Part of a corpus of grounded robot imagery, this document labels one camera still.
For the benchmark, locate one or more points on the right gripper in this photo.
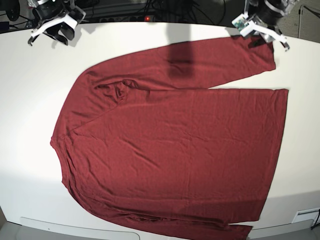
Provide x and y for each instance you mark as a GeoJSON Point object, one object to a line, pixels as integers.
{"type": "Point", "coordinates": [60, 30]}

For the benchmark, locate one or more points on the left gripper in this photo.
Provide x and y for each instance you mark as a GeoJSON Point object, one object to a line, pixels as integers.
{"type": "Point", "coordinates": [266, 13]}

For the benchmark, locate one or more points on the dark red long-sleeve shirt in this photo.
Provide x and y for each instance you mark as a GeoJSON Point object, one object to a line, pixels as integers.
{"type": "Point", "coordinates": [151, 141]}

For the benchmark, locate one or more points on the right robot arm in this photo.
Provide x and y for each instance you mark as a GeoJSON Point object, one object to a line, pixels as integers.
{"type": "Point", "coordinates": [57, 19]}

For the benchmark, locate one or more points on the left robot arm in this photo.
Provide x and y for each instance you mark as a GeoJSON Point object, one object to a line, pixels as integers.
{"type": "Point", "coordinates": [289, 4]}

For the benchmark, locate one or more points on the white metal stand frame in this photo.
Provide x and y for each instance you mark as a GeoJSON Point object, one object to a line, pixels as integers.
{"type": "Point", "coordinates": [309, 23]}

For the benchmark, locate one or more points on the black power strip red switch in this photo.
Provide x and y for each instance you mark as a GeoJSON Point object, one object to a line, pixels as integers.
{"type": "Point", "coordinates": [113, 19]}

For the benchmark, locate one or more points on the white wall socket plate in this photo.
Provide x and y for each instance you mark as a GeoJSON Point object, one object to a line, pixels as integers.
{"type": "Point", "coordinates": [306, 215]}

